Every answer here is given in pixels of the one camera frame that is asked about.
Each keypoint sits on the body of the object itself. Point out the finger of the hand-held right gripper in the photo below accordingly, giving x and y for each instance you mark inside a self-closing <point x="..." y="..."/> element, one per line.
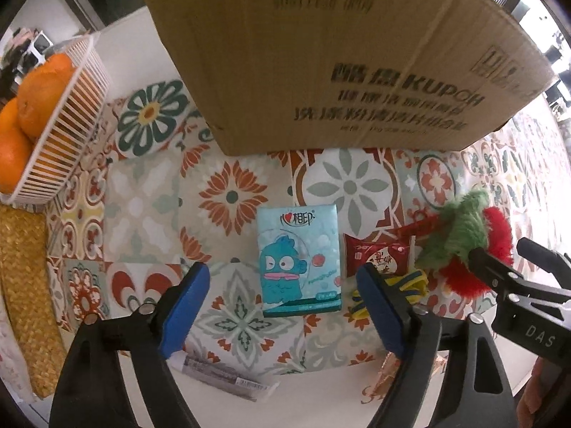
<point x="542" y="254"/>
<point x="488" y="267"/>

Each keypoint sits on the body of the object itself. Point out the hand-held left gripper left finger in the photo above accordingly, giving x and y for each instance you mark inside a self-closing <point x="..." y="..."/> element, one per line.
<point x="185" y="307"/>

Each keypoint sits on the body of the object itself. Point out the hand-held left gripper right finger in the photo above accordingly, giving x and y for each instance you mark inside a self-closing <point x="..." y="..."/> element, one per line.
<point x="379" y="303"/>

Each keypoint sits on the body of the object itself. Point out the red green fluffy plush toy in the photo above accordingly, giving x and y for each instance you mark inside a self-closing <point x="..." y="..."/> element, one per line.
<point x="464" y="227"/>

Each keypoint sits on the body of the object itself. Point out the red snack packet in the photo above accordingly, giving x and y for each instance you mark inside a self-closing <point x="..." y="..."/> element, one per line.
<point x="379" y="249"/>

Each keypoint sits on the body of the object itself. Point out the teal cartoon tissue pack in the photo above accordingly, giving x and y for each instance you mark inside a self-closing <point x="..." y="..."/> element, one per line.
<point x="294" y="258"/>

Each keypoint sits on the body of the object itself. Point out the large brown cardboard box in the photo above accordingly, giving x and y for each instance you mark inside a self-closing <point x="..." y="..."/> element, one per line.
<point x="312" y="53"/>

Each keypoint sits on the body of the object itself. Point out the person's right hand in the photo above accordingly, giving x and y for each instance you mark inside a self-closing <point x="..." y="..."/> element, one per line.
<point x="542" y="383"/>

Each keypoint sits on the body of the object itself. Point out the yellow blue striped band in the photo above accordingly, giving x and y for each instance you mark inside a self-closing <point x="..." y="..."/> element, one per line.
<point x="406" y="283"/>

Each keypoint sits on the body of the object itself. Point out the white packet with grey label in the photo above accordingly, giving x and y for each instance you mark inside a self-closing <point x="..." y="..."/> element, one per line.
<point x="223" y="372"/>

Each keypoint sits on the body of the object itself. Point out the red ribbon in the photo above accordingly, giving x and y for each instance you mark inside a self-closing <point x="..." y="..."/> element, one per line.
<point x="419" y="227"/>

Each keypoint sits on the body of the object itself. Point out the tile-print tablecloth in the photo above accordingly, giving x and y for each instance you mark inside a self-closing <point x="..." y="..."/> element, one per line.
<point x="232" y="196"/>

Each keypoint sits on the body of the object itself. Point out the woven straw mat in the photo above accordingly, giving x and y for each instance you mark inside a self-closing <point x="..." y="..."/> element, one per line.
<point x="26" y="298"/>

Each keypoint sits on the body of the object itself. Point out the white plastic basket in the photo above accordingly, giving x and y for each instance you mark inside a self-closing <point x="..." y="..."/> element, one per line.
<point x="67" y="142"/>

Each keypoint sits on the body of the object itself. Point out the pile of oranges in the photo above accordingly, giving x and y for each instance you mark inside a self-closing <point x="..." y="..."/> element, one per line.
<point x="40" y="93"/>

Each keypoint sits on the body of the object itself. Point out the white shoe rack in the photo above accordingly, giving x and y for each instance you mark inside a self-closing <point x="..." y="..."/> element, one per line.
<point x="26" y="49"/>

